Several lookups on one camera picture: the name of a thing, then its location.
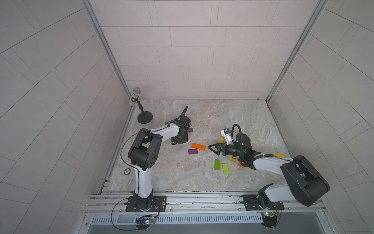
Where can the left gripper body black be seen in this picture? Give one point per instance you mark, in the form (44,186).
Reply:
(183,139)

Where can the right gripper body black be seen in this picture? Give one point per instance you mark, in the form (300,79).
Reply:
(232,150)

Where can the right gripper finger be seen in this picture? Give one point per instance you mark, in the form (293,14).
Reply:
(219,144)
(215,149)

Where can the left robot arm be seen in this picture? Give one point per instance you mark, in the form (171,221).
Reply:
(146,147)

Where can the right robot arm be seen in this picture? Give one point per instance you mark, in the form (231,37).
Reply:
(304,183)

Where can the lime green block right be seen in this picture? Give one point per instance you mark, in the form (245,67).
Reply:
(225,168)

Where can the microphone on black stand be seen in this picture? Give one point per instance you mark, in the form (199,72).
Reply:
(145,116)

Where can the right circuit board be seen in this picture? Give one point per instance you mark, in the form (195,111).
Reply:
(270,219)

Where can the circuit board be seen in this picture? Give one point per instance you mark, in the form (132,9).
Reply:
(144,222)
(270,219)

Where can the left circuit board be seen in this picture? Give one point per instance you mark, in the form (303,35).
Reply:
(144,222)

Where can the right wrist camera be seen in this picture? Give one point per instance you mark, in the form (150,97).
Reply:
(227,135)

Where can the yellow triangle frame piece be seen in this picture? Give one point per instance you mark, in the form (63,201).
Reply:
(279,156)

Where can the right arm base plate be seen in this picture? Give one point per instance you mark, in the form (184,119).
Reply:
(259,203)

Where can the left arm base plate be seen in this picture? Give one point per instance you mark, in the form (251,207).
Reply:
(146,204)

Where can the aluminium rail frame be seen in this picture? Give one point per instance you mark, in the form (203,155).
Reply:
(174,202)

